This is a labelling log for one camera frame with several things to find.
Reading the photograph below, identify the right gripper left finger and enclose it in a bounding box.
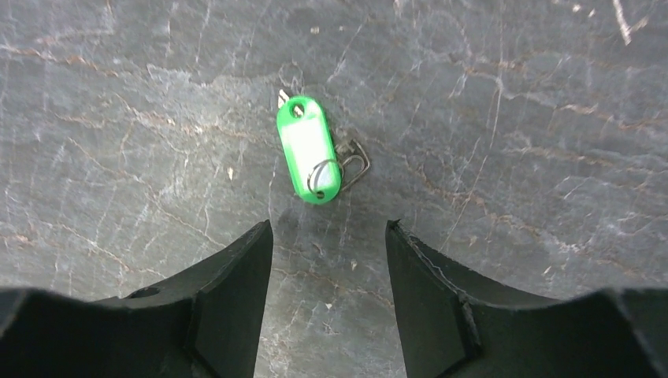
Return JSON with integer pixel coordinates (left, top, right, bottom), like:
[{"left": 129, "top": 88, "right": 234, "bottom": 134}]
[{"left": 1, "top": 221, "right": 273, "bottom": 377}]

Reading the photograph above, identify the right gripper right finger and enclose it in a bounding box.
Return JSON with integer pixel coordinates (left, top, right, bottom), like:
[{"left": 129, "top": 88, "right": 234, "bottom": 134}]
[{"left": 385, "top": 220, "right": 667, "bottom": 377}]

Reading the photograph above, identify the green key tag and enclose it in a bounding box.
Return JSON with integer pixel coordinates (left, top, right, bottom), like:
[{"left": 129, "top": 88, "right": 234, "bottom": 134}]
[{"left": 276, "top": 96, "right": 342, "bottom": 205}]

